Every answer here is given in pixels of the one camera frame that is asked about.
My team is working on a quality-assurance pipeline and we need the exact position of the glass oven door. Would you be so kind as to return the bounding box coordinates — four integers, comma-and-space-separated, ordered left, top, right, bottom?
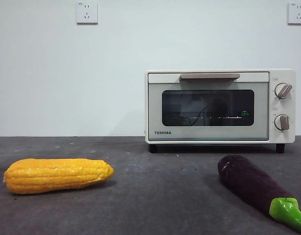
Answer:
147, 71, 270, 142

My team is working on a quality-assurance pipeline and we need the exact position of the taupe oven door handle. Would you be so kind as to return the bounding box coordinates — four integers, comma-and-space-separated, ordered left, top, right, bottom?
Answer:
180, 73, 241, 81

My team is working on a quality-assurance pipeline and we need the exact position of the purple eggplant green stem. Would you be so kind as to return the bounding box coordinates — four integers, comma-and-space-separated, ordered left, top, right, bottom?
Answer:
217, 154, 301, 234

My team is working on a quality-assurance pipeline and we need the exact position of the white oven knob taupe pointer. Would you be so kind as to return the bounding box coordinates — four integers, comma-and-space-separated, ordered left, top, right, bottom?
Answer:
274, 83, 293, 100
274, 114, 291, 131

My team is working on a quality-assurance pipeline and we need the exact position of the white Toshiba toaster oven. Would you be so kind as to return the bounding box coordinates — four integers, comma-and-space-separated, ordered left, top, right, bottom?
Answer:
145, 69, 297, 154

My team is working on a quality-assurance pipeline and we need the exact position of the yellow corn cob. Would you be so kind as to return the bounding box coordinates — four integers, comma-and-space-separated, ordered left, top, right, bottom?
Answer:
3, 158, 115, 195

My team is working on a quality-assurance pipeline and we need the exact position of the white wall socket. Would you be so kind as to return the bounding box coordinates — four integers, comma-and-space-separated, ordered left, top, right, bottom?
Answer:
76, 1, 98, 24
287, 2, 301, 24

